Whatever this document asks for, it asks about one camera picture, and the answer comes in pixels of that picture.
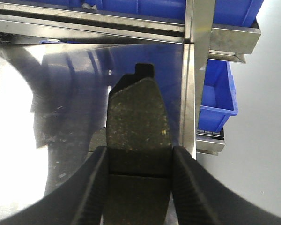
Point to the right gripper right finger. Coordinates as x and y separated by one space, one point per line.
200 199

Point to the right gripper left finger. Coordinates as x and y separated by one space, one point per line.
78 201

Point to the brake pad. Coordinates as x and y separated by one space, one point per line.
139 150

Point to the small blue bin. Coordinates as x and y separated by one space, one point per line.
219 101

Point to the right blue plastic crate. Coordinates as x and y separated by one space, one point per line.
228 12

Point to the stainless steel rack frame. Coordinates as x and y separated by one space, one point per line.
200 37

